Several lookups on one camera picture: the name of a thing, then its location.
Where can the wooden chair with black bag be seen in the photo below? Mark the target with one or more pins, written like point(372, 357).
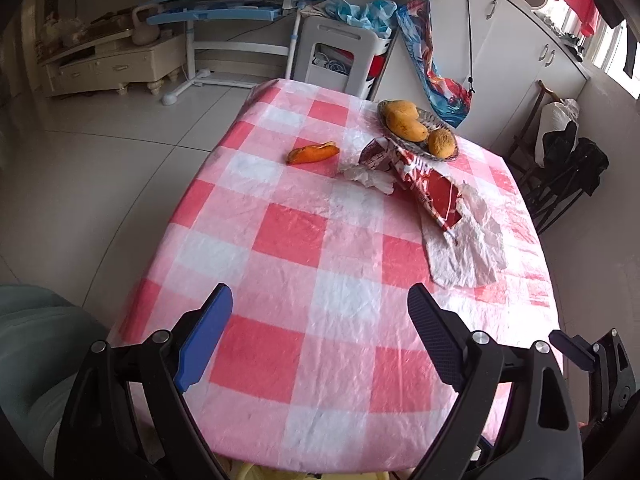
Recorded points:
point(575, 170)

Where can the white sack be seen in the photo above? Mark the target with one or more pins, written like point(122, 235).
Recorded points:
point(557, 120)

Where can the blue plastic bag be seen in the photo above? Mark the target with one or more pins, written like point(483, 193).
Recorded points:
point(360, 12)

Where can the light green chair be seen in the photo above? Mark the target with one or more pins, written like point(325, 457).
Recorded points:
point(35, 360)

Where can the pink kettlebell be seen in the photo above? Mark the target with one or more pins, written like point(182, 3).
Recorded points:
point(145, 27)

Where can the white built-in cabinet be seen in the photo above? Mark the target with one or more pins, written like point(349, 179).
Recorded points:
point(510, 50)

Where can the round yellow mango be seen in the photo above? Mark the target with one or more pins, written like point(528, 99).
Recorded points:
point(442, 142)

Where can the orange peel piece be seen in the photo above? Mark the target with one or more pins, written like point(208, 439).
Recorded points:
point(312, 152)

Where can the translucent plastic bag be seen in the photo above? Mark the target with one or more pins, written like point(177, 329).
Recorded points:
point(465, 240)

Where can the cream TV cabinet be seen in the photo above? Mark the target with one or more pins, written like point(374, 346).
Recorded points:
point(110, 65)

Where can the colourful printed bag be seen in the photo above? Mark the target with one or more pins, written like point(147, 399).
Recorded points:
point(430, 75)

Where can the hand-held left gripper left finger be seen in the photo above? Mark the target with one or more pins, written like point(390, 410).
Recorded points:
point(205, 340)

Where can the blue study desk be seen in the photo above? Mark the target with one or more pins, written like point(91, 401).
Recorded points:
point(225, 7)

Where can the red white checked tablecloth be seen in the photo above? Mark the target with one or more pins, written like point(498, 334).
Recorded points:
point(320, 260)

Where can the white plastic stool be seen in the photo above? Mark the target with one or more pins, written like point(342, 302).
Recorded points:
point(335, 45)

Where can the red snack bag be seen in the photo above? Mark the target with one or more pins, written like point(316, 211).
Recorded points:
point(425, 180)

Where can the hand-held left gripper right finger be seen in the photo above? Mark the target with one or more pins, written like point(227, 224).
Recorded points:
point(440, 345)

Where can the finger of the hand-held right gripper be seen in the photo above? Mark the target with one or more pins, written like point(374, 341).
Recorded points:
point(575, 352)

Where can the white plastic wrap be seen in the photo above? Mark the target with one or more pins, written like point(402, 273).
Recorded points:
point(370, 176)

